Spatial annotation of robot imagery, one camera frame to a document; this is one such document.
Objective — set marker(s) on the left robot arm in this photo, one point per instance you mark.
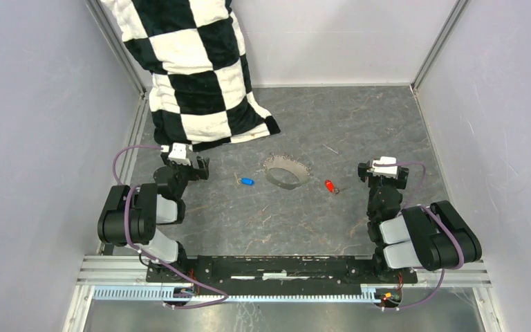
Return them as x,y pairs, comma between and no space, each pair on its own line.
133,221

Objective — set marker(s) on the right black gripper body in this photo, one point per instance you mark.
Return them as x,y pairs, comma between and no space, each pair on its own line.
378,181

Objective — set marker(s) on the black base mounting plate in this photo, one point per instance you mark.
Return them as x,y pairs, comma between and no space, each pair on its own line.
280,275

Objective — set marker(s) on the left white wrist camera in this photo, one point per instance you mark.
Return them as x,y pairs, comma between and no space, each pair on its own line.
175,154

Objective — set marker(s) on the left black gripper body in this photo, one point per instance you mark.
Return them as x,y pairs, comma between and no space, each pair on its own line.
198,173

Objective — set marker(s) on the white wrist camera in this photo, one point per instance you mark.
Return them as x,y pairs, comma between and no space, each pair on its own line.
175,154
384,166

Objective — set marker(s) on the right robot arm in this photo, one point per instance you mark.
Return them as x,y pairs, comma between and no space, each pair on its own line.
432,237

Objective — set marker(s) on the key with blue tag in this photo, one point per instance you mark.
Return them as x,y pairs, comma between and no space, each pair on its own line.
243,180

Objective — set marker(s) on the key with red tag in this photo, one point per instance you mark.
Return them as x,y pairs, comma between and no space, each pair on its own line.
331,187

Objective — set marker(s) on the black white checkered blanket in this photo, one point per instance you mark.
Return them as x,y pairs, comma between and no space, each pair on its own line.
201,93

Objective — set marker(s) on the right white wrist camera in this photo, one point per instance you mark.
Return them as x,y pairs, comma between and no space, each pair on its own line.
384,166

